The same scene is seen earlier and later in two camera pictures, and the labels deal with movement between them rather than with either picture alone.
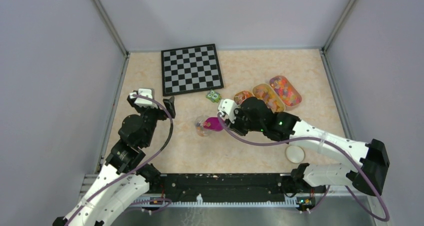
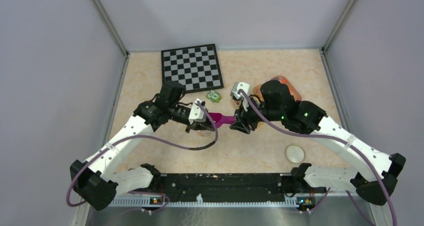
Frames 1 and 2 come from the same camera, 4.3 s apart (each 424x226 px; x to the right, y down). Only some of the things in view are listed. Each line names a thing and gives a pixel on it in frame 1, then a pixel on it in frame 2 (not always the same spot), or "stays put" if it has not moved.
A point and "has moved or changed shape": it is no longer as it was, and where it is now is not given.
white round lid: (295, 154) stays put
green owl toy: (214, 97) stays put
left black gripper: (163, 115) → (207, 125)
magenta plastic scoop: (212, 123) has moved or changed shape
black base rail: (265, 187) stays put
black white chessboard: (190, 69) stays put
